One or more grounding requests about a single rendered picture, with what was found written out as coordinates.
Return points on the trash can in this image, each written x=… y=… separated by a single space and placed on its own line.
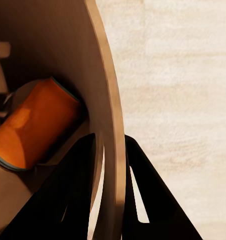
x=65 y=39

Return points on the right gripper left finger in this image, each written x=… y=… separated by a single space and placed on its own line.
x=60 y=208

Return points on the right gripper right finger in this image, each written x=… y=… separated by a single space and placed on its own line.
x=167 y=220

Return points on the can of soda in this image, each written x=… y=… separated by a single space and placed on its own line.
x=37 y=124

